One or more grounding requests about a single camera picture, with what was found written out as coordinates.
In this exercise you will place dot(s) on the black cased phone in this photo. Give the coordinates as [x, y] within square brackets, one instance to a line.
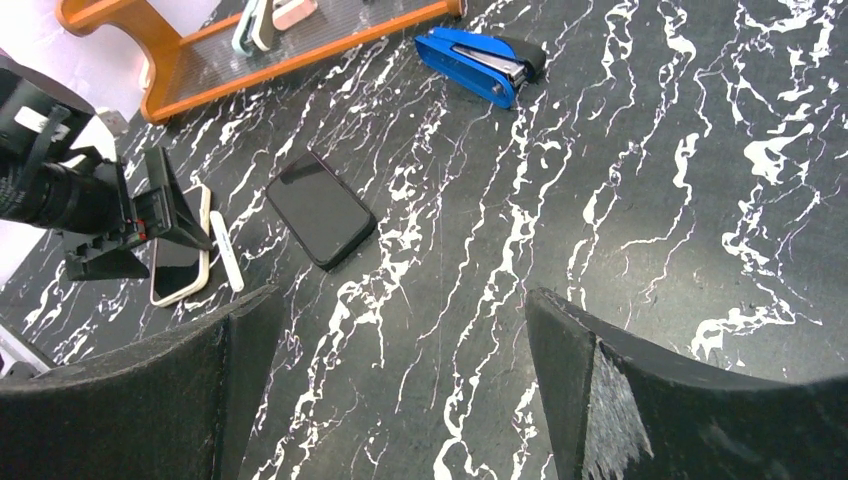
[325, 216]

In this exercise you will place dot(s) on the pink white small stapler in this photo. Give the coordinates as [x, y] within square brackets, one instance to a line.
[287, 13]

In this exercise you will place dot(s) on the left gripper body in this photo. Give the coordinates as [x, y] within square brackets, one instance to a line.
[91, 200]

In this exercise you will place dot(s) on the blue stapler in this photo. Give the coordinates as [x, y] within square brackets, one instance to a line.
[493, 67]

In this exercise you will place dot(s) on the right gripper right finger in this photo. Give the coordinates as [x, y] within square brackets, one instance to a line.
[618, 406]

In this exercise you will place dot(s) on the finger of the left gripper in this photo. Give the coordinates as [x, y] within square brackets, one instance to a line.
[114, 264]
[162, 210]

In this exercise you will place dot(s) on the white acrylic marker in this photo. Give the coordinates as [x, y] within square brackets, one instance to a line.
[226, 251]

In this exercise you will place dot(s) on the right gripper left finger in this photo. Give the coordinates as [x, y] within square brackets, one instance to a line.
[177, 405]

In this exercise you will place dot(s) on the orange wooden shelf rack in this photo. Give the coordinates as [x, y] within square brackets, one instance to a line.
[188, 71]

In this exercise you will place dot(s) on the pink phone case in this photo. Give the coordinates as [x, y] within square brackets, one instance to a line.
[179, 271]

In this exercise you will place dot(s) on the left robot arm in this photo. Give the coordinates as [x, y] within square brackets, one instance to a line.
[41, 120]

